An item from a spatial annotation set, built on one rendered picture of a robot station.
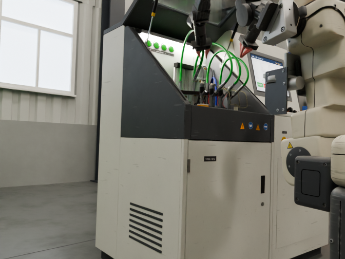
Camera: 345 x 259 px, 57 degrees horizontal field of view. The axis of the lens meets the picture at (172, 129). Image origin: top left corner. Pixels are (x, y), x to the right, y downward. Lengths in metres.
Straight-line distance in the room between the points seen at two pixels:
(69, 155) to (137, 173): 4.00
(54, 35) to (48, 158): 2.02
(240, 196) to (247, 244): 0.27
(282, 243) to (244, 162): 0.62
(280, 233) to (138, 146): 1.00
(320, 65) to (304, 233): 1.43
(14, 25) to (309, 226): 4.85
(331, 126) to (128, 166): 1.12
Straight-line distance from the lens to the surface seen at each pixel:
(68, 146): 5.68
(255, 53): 2.42
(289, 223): 2.17
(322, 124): 1.09
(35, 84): 5.54
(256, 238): 1.92
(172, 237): 1.54
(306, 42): 1.13
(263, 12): 1.08
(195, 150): 1.48
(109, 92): 2.07
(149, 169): 1.65
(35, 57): 5.63
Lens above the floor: 0.79
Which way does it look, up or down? 2 degrees up
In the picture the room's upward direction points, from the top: 2 degrees clockwise
